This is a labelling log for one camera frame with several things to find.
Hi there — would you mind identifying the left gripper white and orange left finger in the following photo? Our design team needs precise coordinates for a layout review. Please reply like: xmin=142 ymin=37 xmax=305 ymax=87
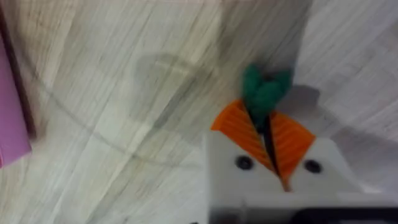
xmin=206 ymin=98 xmax=289 ymax=208

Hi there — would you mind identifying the left gripper white and orange right finger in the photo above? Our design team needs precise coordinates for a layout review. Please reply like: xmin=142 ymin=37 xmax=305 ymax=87
xmin=269 ymin=111 xmax=361 ymax=195

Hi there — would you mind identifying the toy carrot with green leaves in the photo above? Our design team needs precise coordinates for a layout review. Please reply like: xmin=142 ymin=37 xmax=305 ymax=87
xmin=241 ymin=63 xmax=293 ymax=133

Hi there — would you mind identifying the pink box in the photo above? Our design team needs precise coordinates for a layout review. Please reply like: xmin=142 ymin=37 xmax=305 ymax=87
xmin=0 ymin=37 xmax=33 ymax=169

